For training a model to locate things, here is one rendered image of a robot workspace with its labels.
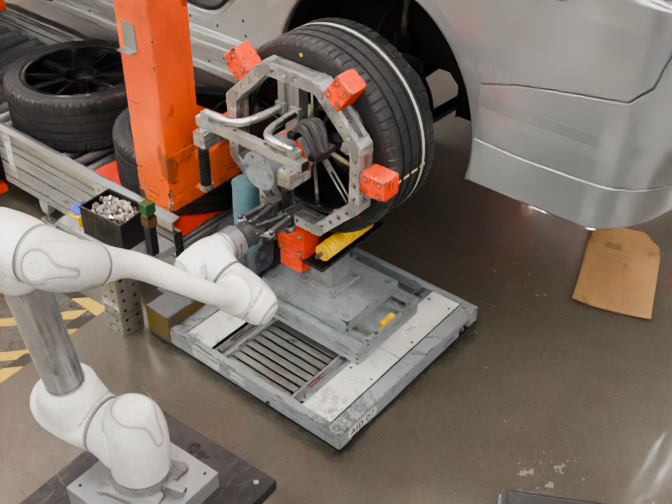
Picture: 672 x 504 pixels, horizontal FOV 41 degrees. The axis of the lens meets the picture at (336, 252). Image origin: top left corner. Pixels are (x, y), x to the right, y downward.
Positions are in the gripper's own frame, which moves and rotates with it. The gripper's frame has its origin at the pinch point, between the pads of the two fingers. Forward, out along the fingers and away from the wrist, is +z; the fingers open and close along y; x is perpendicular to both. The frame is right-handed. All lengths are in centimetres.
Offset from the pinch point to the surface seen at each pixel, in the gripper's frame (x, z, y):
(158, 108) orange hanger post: 10, 5, -58
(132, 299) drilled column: -68, -7, -71
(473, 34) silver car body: 40, 57, 22
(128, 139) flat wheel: -32, 30, -110
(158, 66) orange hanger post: 23, 6, -58
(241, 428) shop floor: -83, -18, -7
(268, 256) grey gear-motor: -53, 30, -37
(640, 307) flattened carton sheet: -82, 126, 70
